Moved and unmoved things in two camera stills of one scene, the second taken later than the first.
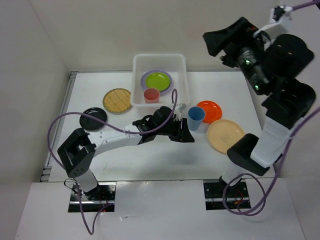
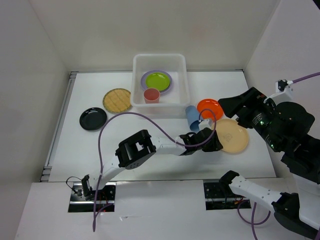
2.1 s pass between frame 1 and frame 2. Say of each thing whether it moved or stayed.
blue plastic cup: moved
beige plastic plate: stayed
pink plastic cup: stayed
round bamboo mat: stayed
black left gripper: moved
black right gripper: moved
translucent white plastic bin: stayed
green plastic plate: stayed
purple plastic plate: stayed
